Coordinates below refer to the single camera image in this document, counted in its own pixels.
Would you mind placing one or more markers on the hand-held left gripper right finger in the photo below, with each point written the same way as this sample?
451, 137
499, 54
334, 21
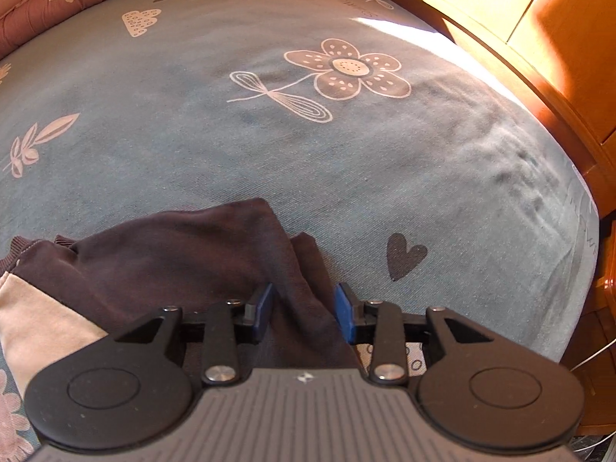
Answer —
345, 313

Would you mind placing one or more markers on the wooden headboard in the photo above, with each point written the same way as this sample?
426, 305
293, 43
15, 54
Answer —
553, 33

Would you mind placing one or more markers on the pink floral quilt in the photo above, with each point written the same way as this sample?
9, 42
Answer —
57, 0

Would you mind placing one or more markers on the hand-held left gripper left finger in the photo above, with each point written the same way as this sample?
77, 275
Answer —
262, 310

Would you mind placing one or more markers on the cream and black printed sweatshirt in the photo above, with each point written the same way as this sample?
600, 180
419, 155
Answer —
192, 260

